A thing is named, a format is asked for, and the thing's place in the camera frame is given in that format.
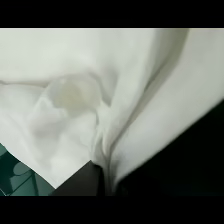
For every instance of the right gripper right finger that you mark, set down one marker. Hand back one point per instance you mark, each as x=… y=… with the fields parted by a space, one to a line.
x=150 y=180

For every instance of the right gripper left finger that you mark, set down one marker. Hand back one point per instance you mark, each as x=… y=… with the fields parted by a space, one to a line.
x=83 y=181

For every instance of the white garment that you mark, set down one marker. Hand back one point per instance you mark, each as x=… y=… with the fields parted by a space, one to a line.
x=100 y=66

